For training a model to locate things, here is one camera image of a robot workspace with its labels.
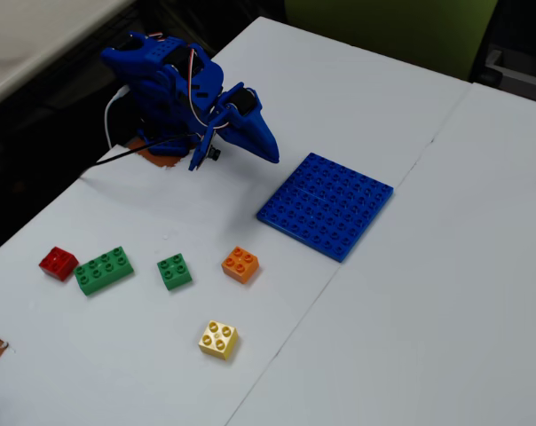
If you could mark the red 2x2 block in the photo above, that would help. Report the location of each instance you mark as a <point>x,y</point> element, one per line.
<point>57,262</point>

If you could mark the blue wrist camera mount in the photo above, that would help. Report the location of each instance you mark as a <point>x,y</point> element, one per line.
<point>201,151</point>

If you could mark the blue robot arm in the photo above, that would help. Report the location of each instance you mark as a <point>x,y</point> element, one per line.
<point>161,89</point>

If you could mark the orange 2x2 block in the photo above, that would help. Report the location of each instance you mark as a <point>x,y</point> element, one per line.
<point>240,264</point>

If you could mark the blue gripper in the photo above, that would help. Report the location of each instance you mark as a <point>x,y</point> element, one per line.
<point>253,129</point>

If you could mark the yellow 2x2 block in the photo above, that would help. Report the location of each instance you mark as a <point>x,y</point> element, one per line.
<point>218,339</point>

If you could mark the green 2x2 block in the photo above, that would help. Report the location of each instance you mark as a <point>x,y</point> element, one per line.
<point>174,271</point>

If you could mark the blue 8x8 base plate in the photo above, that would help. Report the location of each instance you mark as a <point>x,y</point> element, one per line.
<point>325,208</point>

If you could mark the white side table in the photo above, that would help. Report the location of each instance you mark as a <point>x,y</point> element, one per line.
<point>28,35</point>

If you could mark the grey box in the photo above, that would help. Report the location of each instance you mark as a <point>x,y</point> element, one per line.
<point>525,75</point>

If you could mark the green 2x4 block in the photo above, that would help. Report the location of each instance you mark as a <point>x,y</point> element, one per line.
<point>103,270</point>

